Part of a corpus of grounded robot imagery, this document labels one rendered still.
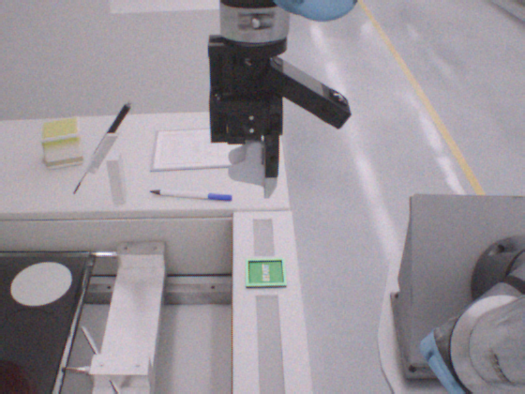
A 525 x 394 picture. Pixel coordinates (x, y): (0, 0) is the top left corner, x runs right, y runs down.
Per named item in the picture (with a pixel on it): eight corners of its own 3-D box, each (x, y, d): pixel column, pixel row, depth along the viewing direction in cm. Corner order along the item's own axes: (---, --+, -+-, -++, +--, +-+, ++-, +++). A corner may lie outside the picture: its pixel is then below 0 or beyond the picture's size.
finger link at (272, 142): (262, 163, 71) (262, 98, 66) (277, 162, 71) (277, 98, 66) (263, 185, 67) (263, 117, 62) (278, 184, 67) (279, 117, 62)
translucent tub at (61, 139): (46, 172, 103) (38, 140, 99) (47, 152, 108) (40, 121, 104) (85, 165, 104) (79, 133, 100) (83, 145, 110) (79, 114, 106)
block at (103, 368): (93, 386, 75) (88, 372, 73) (97, 367, 77) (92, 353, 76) (150, 387, 75) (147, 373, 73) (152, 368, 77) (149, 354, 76)
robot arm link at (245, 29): (287, -11, 62) (293, 10, 55) (286, 27, 65) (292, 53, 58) (219, -10, 62) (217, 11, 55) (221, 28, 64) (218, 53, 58)
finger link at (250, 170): (229, 197, 74) (226, 132, 68) (276, 196, 74) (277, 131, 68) (228, 212, 71) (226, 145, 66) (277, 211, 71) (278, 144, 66)
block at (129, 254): (118, 267, 94) (115, 254, 92) (121, 254, 97) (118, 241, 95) (165, 267, 94) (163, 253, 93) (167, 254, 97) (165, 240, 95)
